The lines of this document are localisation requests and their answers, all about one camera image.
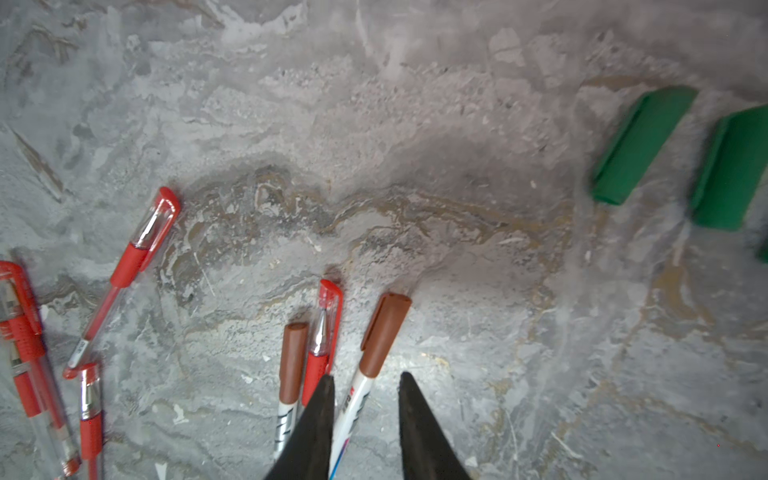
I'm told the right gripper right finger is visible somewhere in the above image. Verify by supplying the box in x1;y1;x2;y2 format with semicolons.
398;372;470;480

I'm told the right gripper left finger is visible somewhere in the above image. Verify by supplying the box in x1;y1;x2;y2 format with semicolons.
264;375;335;480

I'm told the green pen cap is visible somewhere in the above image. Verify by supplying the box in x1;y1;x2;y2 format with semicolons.
591;86;698;206
691;105;767;231

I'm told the red gel pen right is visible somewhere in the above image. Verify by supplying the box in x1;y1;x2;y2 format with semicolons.
301;279;344;407

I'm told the red gel pen long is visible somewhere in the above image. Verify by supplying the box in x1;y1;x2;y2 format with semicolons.
79;362;104;480

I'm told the red gel pen upper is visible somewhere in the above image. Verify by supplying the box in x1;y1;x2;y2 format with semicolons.
62;186;182;380

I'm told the red gel pen middle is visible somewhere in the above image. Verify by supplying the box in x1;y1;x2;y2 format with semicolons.
1;317;67;479

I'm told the red gel pen left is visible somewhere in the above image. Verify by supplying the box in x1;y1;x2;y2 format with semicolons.
1;261;80;479

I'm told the brown marker left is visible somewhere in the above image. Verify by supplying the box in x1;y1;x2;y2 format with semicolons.
273;322;309;460

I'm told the brown marker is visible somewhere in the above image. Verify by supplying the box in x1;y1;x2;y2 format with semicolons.
328;293;412;479
273;322;309;460

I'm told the brown marker right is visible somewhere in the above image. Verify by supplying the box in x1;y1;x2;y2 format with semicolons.
328;293;412;479

